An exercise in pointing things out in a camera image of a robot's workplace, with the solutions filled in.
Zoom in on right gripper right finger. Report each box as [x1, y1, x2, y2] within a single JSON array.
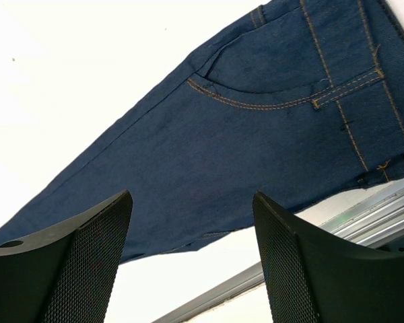
[[252, 192, 404, 322]]

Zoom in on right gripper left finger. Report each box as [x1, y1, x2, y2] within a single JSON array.
[[0, 190, 133, 323]]

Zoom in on dark blue denim trousers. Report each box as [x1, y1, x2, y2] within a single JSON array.
[[0, 1, 404, 262]]

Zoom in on aluminium frame rail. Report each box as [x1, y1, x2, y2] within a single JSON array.
[[161, 182, 404, 322]]

